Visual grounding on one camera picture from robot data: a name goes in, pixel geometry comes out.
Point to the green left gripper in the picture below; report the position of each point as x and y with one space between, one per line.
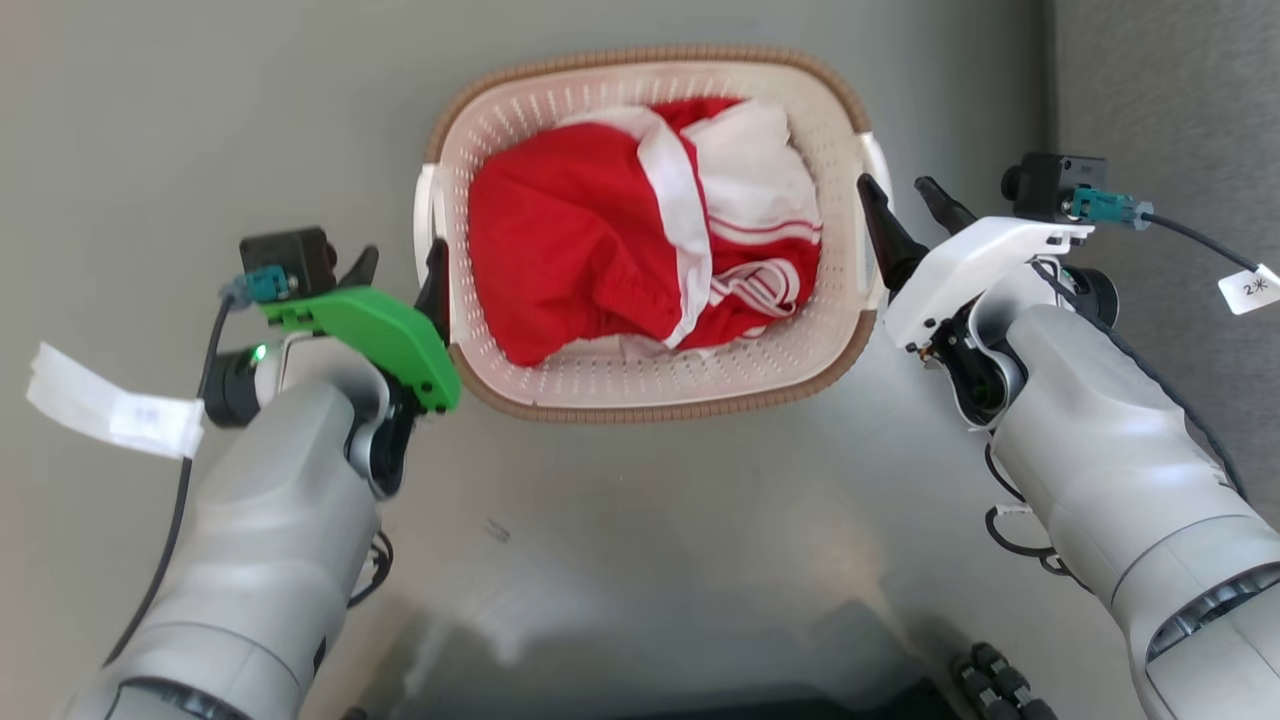
385 335

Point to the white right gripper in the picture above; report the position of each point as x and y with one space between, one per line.
960 275

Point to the cream perforated laundry basket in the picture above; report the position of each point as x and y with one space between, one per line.
600 382

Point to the dark robot base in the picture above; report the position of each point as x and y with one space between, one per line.
650 685

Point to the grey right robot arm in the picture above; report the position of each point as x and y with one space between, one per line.
1100 450

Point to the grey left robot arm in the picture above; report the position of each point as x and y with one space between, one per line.
260 560

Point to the red and white garment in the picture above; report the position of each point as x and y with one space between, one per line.
570 250

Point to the grey fabric sofa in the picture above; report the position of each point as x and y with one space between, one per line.
1180 80

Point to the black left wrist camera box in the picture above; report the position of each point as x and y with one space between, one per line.
295 255

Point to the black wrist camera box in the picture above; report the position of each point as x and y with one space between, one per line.
295 255
1045 185

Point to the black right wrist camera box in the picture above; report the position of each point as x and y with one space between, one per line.
1045 185

